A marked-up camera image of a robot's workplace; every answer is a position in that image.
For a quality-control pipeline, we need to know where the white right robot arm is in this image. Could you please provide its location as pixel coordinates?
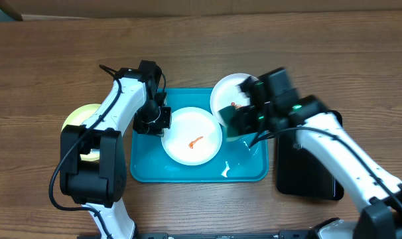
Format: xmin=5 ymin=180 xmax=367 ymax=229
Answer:
xmin=230 ymin=68 xmax=402 ymax=239

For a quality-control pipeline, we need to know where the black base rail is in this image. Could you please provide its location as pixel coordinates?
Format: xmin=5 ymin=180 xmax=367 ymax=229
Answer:
xmin=135 ymin=230 xmax=309 ymax=239

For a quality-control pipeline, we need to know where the white foam blob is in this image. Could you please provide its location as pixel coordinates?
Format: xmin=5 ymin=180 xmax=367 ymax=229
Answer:
xmin=221 ymin=161 xmax=230 ymax=178

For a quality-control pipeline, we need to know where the black plastic tray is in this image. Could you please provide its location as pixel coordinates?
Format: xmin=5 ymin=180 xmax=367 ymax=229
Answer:
xmin=275 ymin=111 xmax=345 ymax=201

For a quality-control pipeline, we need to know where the green yellow sponge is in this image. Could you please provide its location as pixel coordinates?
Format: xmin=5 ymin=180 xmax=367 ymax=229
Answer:
xmin=218 ymin=106 xmax=241 ymax=141

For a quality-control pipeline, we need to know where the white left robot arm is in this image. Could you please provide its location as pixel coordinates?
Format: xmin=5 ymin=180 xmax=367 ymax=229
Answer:
xmin=48 ymin=60 xmax=171 ymax=238

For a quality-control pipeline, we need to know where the light green plate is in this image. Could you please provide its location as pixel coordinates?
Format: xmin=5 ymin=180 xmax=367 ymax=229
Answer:
xmin=62 ymin=104 xmax=100 ymax=161

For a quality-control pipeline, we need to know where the teal plastic tray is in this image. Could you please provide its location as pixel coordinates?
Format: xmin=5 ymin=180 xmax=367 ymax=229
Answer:
xmin=129 ymin=88 xmax=269 ymax=183

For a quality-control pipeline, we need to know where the white plate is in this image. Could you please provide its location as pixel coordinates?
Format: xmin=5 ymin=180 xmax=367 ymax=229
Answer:
xmin=161 ymin=107 xmax=223 ymax=166
xmin=210 ymin=73 xmax=257 ymax=126

